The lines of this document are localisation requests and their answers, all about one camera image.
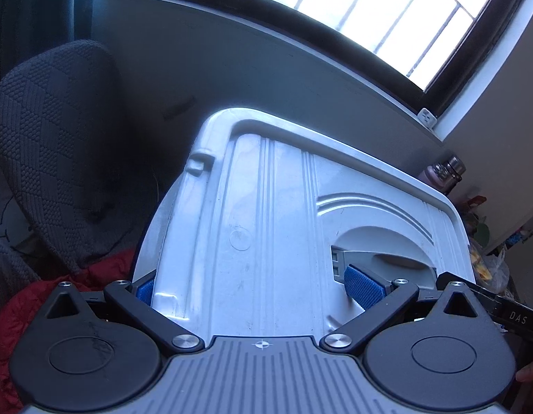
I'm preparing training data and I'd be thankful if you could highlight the steel thermos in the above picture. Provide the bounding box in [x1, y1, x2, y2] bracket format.
[438, 154, 466, 196]

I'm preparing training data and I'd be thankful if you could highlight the red quilted jacket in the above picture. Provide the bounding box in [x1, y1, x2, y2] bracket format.
[0, 247, 143, 400]

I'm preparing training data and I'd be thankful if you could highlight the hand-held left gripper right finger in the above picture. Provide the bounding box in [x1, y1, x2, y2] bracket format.
[319, 264, 483, 353]

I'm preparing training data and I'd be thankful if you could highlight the green round item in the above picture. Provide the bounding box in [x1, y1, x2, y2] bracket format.
[472, 219, 492, 247]

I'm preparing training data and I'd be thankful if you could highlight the white plug adapter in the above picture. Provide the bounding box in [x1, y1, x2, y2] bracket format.
[417, 107, 438, 130]

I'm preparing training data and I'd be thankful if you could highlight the window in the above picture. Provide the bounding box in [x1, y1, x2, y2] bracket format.
[95, 0, 533, 94]

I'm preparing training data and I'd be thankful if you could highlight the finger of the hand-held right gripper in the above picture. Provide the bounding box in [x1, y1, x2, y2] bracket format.
[436, 271, 500, 320]

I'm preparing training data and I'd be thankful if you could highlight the white plastic box lid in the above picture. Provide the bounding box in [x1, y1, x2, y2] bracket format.
[135, 105, 472, 342]

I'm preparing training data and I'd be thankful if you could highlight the clear plastic bag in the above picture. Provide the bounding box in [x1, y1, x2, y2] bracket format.
[472, 245, 511, 295]

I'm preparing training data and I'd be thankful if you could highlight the grey covered chair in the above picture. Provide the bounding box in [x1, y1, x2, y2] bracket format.
[0, 228, 40, 326]
[0, 39, 161, 277]

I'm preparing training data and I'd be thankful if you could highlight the blue curtain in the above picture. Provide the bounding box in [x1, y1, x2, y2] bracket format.
[0, 0, 100, 93]

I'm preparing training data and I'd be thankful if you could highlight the pink flask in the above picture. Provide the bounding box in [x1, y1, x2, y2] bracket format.
[418, 163, 445, 188]

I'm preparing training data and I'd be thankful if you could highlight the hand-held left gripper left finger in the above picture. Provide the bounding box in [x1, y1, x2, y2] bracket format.
[42, 278, 205, 353]

